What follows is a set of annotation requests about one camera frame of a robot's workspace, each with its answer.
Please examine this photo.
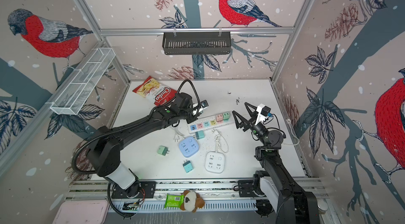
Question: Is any pink plug adapter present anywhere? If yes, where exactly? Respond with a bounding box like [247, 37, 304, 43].
[216, 114, 224, 123]

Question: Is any teal plug adapter front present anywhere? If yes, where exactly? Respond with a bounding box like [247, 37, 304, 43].
[182, 160, 194, 173]

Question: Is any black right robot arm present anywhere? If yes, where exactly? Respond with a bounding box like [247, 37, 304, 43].
[232, 102, 320, 224]

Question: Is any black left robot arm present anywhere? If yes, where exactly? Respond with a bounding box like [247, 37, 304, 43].
[71, 89, 209, 218]

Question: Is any white multicolour power strip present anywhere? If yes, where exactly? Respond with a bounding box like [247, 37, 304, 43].
[187, 112, 235, 134]

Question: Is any red Chuba chips bag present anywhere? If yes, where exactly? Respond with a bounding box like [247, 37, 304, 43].
[132, 76, 177, 107]

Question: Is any blue square socket cube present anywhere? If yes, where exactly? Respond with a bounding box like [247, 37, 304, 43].
[178, 136, 199, 158]

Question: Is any white square socket cube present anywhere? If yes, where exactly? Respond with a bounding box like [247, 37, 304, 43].
[205, 151, 225, 173]

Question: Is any brown plush dog toy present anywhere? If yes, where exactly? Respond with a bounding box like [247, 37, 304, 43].
[179, 190, 205, 212]

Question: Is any green wet wipes pack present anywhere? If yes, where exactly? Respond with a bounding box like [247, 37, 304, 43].
[164, 194, 184, 208]

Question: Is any glass jar with lid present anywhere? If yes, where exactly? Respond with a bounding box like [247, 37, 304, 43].
[317, 199, 329, 214]

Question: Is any pink tray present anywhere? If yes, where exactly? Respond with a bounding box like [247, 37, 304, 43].
[53, 200, 110, 224]

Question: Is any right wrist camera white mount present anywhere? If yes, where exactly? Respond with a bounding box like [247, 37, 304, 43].
[255, 104, 273, 125]

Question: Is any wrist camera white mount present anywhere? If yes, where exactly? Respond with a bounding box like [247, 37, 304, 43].
[192, 100, 209, 116]
[255, 104, 273, 125]

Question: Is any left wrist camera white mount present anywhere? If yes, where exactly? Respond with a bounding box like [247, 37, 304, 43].
[192, 100, 209, 116]

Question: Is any white cable of blue cube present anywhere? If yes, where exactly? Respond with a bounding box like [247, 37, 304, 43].
[170, 124, 186, 142]

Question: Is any white power strip cable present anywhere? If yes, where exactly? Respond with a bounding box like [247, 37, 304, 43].
[271, 119, 300, 146]

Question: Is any black hanging wall basket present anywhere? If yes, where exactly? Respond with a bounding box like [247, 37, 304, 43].
[162, 32, 232, 55]

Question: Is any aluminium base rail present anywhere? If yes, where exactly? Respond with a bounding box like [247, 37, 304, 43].
[64, 178, 330, 213]

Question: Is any white wire mesh shelf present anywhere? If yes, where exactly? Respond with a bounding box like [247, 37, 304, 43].
[50, 47, 116, 115]

